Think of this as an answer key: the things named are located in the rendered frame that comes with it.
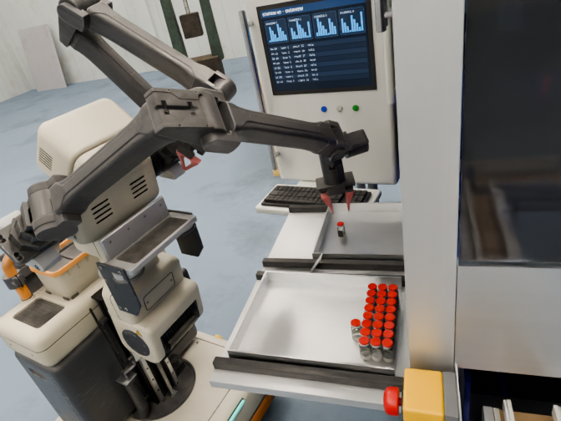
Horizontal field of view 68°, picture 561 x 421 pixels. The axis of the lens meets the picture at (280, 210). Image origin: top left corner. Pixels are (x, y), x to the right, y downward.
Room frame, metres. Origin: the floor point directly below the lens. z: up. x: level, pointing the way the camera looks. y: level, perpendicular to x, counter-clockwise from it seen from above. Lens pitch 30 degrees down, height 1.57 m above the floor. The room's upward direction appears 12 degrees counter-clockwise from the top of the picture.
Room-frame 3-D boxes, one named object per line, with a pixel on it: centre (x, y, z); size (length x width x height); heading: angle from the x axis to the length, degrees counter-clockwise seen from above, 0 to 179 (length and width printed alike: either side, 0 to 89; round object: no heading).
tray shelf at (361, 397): (0.83, -0.13, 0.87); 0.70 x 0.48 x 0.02; 158
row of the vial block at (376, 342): (0.63, -0.16, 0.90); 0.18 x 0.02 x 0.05; 157
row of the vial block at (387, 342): (0.62, -0.18, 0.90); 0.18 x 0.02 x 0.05; 157
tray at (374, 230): (0.96, -0.26, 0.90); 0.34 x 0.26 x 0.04; 68
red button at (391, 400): (0.38, -0.11, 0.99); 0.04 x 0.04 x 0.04; 68
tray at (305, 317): (0.68, -0.03, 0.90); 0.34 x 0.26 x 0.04; 67
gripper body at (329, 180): (0.99, -0.16, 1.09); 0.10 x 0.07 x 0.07; 83
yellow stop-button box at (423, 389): (0.37, -0.15, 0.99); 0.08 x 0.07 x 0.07; 68
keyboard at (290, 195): (1.38, -0.14, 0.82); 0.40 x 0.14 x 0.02; 58
